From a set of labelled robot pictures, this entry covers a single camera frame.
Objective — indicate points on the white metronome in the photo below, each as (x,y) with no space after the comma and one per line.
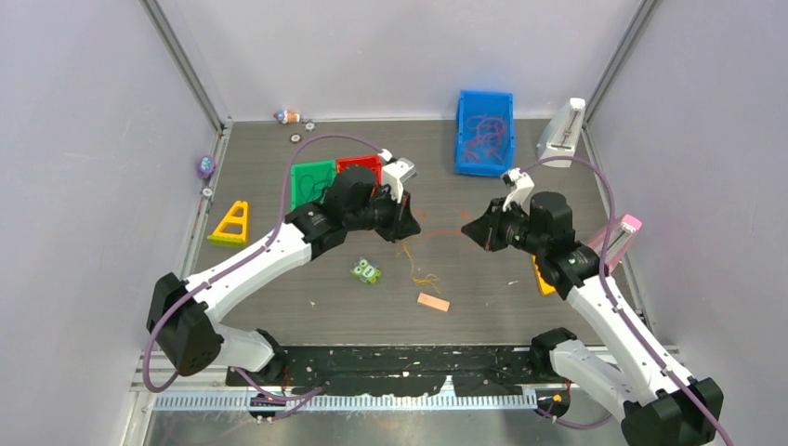
(557,144)

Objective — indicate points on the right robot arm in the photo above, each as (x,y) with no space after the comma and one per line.
(652,396)

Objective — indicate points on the red plastic bin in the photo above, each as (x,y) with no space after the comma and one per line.
(371,162)

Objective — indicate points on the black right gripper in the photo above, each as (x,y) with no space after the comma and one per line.
(486,229)

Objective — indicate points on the green plastic bin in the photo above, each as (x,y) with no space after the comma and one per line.
(309,180)

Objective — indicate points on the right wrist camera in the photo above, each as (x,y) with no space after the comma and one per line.
(520,186)

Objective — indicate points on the small clown figurine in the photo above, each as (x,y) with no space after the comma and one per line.
(286,117)

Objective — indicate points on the purple round toy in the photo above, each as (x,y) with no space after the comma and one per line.
(206,167)

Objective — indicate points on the blue plastic bin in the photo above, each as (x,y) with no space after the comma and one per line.
(485,139)

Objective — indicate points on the pink metronome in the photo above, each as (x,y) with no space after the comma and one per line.
(622,235)

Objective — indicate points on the yellow triangle toy left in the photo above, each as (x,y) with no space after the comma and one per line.
(232,230)

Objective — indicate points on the yellow triangle toy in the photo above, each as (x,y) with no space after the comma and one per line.
(544,287)
(232,230)

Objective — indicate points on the wooden block front centre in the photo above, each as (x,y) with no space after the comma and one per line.
(433,302)

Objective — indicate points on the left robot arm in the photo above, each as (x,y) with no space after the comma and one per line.
(185,316)

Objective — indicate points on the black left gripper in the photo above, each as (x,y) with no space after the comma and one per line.
(406,223)

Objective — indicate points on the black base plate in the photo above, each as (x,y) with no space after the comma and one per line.
(410,371)

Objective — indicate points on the yellow triangle toy right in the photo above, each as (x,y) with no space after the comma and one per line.
(544,287)

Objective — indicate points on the green frog toy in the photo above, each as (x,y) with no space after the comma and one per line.
(366,271)

